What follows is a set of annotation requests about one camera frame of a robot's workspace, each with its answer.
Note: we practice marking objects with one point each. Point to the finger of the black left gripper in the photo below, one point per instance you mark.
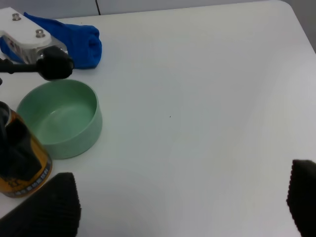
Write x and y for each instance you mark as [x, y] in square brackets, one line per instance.
[17, 158]

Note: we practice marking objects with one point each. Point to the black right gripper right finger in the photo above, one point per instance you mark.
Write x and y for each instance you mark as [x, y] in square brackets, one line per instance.
[301, 197]

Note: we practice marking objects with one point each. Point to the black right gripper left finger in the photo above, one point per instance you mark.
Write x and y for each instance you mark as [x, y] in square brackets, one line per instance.
[52, 211]

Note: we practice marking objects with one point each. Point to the gold energy drink can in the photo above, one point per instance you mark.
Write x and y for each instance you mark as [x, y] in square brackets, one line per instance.
[15, 188]

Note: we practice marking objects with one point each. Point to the green bowl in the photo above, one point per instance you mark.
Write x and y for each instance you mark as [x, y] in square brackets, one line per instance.
[64, 116]

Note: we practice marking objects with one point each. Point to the blue cloth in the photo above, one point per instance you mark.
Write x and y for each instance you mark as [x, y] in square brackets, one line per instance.
[82, 42]

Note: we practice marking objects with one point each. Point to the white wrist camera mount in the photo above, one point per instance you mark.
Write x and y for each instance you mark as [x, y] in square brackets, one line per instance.
[24, 37]

